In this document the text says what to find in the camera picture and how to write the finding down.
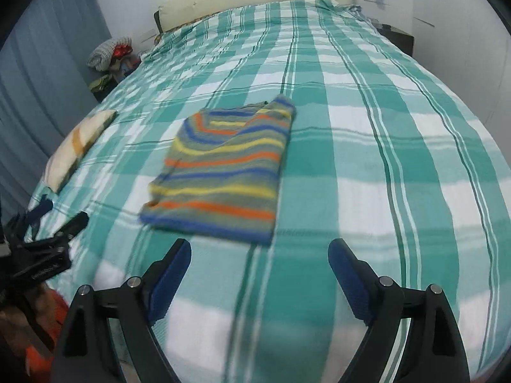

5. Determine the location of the cream striped pillow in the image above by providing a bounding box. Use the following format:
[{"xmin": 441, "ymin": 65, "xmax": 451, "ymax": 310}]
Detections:
[{"xmin": 43, "ymin": 109, "xmax": 117, "ymax": 192}]

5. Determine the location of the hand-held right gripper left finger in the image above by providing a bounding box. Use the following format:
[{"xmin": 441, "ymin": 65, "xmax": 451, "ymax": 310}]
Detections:
[{"xmin": 50, "ymin": 238, "xmax": 191, "ymax": 383}]

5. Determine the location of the dark nightstand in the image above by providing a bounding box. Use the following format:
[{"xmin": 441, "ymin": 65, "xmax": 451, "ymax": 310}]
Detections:
[{"xmin": 377, "ymin": 24, "xmax": 414, "ymax": 56}]

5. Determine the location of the white wardrobe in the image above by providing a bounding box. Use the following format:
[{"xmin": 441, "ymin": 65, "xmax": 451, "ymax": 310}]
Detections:
[{"xmin": 411, "ymin": 0, "xmax": 511, "ymax": 128}]

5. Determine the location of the pile of clothes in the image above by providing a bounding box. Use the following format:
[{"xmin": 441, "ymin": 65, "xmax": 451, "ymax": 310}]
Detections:
[{"xmin": 87, "ymin": 37, "xmax": 141, "ymax": 102}]

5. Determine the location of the green plaid bed blanket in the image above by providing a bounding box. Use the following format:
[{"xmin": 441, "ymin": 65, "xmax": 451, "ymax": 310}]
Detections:
[{"xmin": 30, "ymin": 0, "xmax": 507, "ymax": 383}]

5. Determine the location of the striped knitted sweater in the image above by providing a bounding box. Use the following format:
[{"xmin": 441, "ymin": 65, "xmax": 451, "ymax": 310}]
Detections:
[{"xmin": 139, "ymin": 94, "xmax": 297, "ymax": 246}]

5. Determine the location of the blue curtain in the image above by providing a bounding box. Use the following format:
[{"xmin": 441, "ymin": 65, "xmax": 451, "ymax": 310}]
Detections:
[{"xmin": 0, "ymin": 0, "xmax": 112, "ymax": 216}]

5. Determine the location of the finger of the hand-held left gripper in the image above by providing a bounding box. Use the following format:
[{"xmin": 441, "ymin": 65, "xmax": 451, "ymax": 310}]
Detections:
[
  {"xmin": 8, "ymin": 211, "xmax": 89, "ymax": 288},
  {"xmin": 4, "ymin": 195, "xmax": 54, "ymax": 248}
]

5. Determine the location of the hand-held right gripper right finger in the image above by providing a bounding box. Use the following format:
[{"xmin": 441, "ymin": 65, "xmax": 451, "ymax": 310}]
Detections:
[{"xmin": 328, "ymin": 238, "xmax": 471, "ymax": 383}]

